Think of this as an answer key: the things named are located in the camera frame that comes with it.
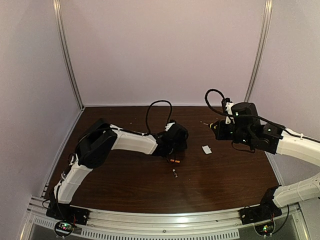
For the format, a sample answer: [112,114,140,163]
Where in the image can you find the yellow handled screwdriver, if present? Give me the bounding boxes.
[202,122,217,129]

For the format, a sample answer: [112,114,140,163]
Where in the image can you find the orange batteries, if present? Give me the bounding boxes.
[169,159,181,164]

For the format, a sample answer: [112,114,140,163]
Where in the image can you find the white battery cover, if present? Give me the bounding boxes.
[202,145,212,155]

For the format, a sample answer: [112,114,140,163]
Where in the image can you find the black aa battery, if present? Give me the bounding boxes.
[172,169,178,179]

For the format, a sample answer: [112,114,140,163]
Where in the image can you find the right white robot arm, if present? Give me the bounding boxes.
[209,102,320,208]

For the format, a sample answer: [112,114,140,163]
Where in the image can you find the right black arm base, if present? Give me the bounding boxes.
[238,186,282,225]

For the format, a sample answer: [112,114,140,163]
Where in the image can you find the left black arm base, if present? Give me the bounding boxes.
[45,192,90,226]

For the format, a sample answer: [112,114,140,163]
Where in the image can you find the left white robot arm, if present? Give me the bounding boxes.
[53,119,189,205]

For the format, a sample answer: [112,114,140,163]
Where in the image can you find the right circuit board with leds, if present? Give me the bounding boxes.
[254,221,275,238]

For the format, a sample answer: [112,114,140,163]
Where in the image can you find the circuit board with leds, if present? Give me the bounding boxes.
[53,221,75,237]
[254,221,275,238]

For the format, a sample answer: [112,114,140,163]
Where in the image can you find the left circuit board with leds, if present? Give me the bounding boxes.
[53,221,75,237]

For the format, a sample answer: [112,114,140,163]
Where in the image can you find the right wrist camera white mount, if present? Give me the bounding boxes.
[221,97,235,125]

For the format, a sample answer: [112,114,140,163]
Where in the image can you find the right black camera cable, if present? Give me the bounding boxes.
[204,88,233,118]

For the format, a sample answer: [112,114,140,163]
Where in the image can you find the black camera cable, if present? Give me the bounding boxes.
[204,88,233,118]
[145,99,174,135]

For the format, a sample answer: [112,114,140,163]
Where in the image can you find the left black camera cable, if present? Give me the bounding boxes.
[145,99,174,135]

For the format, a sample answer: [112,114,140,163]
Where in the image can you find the aluminium front rail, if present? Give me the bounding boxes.
[24,196,307,240]

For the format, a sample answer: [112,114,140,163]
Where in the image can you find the right aluminium corner post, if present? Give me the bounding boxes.
[244,0,273,102]

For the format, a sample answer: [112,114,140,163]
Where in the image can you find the aluminium corner post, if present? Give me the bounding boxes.
[244,0,273,102]
[52,0,84,110]

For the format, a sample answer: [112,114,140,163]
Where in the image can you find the left aluminium corner post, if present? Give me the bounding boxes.
[52,0,84,110]

